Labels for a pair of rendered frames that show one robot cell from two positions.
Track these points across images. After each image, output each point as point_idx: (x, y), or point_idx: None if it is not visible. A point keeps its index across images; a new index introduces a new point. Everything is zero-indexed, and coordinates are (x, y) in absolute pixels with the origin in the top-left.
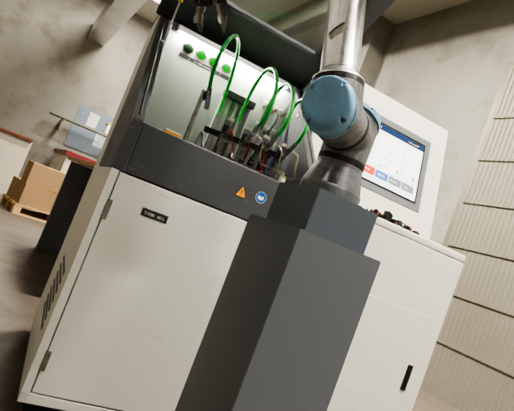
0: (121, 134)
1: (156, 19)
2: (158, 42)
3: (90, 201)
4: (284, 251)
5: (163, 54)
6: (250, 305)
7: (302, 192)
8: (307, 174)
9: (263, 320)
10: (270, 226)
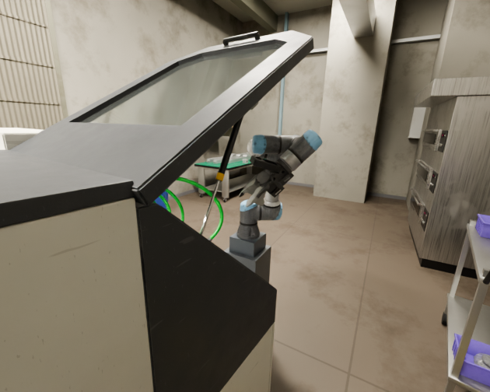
0: (260, 317)
1: (52, 213)
2: (214, 243)
3: (243, 389)
4: (269, 254)
5: None
6: (265, 275)
7: (262, 238)
8: (257, 232)
9: (269, 272)
10: (264, 255)
